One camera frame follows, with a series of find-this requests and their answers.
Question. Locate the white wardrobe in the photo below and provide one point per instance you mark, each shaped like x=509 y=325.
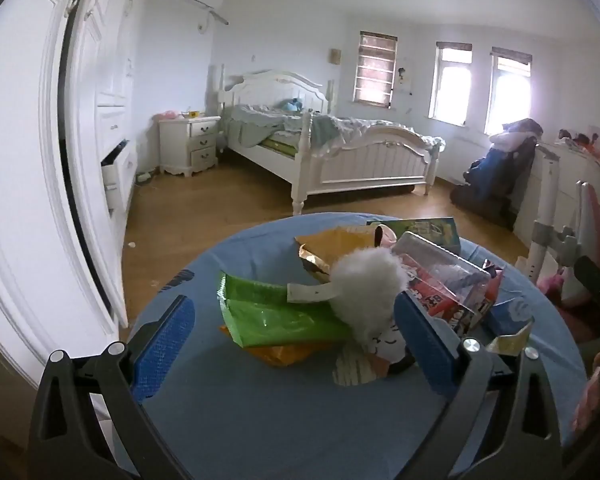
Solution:
x=25 y=185

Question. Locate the pink seat cushion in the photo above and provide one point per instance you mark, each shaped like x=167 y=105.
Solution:
x=552 y=285

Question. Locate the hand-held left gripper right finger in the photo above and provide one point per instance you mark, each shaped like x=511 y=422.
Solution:
x=425 y=345

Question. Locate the pink item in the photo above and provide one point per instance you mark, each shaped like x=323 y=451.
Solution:
x=167 y=115

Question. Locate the blue plush toy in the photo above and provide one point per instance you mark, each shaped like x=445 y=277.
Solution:
x=292 y=104

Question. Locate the green wrapper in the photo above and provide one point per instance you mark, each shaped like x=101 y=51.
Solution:
x=265 y=320

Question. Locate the white nightstand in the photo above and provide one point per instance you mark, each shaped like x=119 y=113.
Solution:
x=200 y=145

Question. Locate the cartoon face paper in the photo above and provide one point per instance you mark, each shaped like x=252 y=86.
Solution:
x=360 y=365

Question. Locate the clear plastic box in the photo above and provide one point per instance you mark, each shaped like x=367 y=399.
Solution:
x=445 y=265

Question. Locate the rumpled pale bedding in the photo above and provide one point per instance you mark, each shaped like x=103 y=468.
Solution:
x=350 y=127

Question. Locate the window with brown blind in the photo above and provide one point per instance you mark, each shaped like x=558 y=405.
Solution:
x=375 y=70

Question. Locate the grey pink study chair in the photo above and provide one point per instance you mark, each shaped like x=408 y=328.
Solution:
x=555 y=245

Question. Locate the orange wrapper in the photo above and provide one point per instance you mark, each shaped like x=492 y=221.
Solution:
x=290 y=355

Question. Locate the gold wrapper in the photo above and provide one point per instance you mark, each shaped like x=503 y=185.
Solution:
x=330 y=245

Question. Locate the green book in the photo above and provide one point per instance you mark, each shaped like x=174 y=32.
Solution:
x=440 y=230

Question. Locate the narrow bright window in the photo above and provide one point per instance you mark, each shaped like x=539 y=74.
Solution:
x=450 y=85

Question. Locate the white dresser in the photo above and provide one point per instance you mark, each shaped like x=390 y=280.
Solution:
x=575 y=170

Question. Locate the gold foil piece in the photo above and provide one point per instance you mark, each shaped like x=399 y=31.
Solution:
x=510 y=342

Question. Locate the white wooden bed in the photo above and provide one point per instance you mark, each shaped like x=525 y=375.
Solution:
x=370 y=160

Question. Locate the small wall hanging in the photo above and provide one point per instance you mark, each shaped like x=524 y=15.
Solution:
x=335 y=56

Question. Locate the white paper strip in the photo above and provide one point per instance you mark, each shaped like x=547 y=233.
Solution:
x=305 y=292

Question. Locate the white fluffy ball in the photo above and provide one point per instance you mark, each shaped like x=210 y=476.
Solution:
x=365 y=280

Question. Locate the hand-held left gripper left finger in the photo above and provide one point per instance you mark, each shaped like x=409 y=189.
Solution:
x=160 y=345

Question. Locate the wide bright window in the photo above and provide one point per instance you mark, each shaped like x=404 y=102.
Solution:
x=510 y=90

